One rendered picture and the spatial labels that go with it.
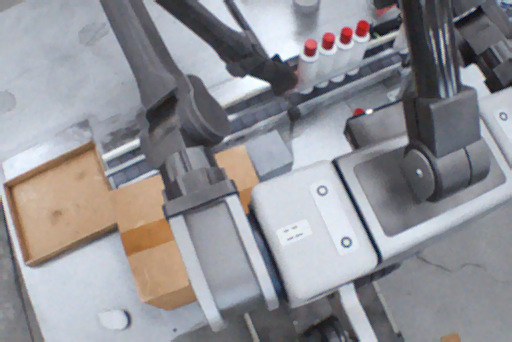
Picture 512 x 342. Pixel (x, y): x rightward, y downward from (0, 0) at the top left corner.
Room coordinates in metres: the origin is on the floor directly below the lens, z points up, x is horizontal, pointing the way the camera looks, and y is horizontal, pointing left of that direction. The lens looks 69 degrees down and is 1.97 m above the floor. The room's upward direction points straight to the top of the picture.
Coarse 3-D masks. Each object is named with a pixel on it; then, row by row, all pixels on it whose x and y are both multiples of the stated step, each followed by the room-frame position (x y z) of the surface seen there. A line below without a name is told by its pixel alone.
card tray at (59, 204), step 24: (48, 168) 0.45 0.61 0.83; (72, 168) 0.45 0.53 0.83; (96, 168) 0.45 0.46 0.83; (24, 192) 0.38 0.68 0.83; (48, 192) 0.38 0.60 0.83; (72, 192) 0.38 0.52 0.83; (96, 192) 0.38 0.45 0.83; (24, 216) 0.31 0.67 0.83; (48, 216) 0.31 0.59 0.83; (72, 216) 0.31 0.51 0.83; (96, 216) 0.31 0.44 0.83; (24, 240) 0.24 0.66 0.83; (48, 240) 0.24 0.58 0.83; (72, 240) 0.24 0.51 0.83; (24, 264) 0.16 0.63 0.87
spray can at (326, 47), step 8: (328, 32) 0.72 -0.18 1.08; (328, 40) 0.69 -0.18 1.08; (320, 48) 0.70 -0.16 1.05; (328, 48) 0.69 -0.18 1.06; (336, 48) 0.70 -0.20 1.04; (320, 56) 0.69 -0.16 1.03; (328, 56) 0.68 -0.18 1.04; (320, 64) 0.68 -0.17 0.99; (328, 64) 0.68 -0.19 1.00; (320, 72) 0.68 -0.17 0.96; (328, 72) 0.68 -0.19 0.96; (328, 80) 0.69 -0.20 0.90
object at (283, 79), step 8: (272, 56) 0.69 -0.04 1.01; (280, 56) 0.69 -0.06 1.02; (280, 64) 0.65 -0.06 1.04; (280, 72) 0.62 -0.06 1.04; (288, 72) 0.64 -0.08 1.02; (272, 80) 0.60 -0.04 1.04; (280, 80) 0.61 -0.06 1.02; (288, 80) 0.62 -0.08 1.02; (296, 80) 0.61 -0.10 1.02; (272, 88) 0.61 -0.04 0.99; (280, 88) 0.61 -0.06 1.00; (288, 88) 0.60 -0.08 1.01; (280, 96) 0.59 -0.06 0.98
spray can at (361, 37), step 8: (360, 24) 0.75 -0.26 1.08; (368, 24) 0.75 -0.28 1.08; (360, 32) 0.74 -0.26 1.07; (360, 40) 0.73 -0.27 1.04; (368, 40) 0.73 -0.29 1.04; (352, 48) 0.73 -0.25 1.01; (360, 48) 0.73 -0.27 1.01; (352, 56) 0.73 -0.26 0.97; (360, 56) 0.73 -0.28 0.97; (352, 72) 0.73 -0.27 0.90
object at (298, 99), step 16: (368, 48) 0.83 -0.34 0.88; (384, 48) 0.83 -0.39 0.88; (368, 64) 0.77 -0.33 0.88; (384, 64) 0.77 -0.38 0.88; (352, 80) 0.71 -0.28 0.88; (256, 96) 0.65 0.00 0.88; (272, 96) 0.65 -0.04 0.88; (304, 96) 0.65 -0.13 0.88; (256, 112) 0.60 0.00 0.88; (272, 112) 0.60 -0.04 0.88; (240, 128) 0.55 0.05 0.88; (112, 160) 0.46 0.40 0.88; (128, 160) 0.46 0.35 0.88; (112, 176) 0.41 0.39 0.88; (128, 176) 0.41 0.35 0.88
